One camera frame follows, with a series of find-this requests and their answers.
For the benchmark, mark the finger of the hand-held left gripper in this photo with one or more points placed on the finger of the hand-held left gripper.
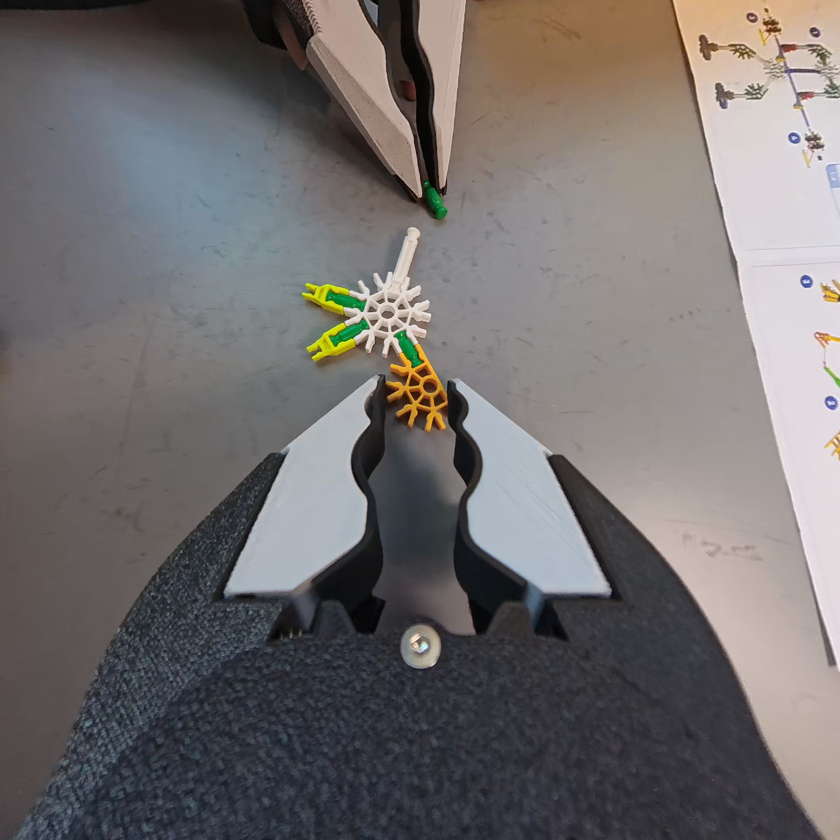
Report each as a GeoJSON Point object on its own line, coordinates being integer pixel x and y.
{"type": "Point", "coordinates": [367, 85]}
{"type": "Point", "coordinates": [446, 65]}

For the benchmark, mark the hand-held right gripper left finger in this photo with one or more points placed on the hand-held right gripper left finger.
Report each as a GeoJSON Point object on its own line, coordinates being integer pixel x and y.
{"type": "Point", "coordinates": [305, 518]}

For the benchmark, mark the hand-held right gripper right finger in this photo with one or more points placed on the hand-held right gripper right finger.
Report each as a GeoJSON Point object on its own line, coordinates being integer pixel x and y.
{"type": "Point", "coordinates": [535, 525]}

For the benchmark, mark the short green rod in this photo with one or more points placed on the short green rod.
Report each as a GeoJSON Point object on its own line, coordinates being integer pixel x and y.
{"type": "Point", "coordinates": [409, 350]}
{"type": "Point", "coordinates": [342, 337]}
{"type": "Point", "coordinates": [346, 301]}
{"type": "Point", "coordinates": [435, 200]}

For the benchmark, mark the yellow clip connector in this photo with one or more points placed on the yellow clip connector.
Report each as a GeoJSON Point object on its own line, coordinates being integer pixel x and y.
{"type": "Point", "coordinates": [318, 348]}
{"type": "Point", "coordinates": [315, 292]}

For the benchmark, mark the white plastic rod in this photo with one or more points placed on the white plastic rod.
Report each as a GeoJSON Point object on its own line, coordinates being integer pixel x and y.
{"type": "Point", "coordinates": [407, 256]}

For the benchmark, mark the orange half-circle connector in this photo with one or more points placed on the orange half-circle connector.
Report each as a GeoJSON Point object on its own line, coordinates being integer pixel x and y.
{"type": "Point", "coordinates": [425, 373]}

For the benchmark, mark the white snowflake connector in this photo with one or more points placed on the white snowflake connector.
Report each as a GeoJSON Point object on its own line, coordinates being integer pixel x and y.
{"type": "Point", "coordinates": [396, 313]}

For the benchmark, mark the person's left hand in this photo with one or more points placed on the person's left hand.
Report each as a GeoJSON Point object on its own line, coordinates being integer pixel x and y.
{"type": "Point", "coordinates": [293, 43]}

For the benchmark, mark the printed instruction sheet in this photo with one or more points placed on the printed instruction sheet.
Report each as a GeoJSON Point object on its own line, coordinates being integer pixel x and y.
{"type": "Point", "coordinates": [787, 229]}

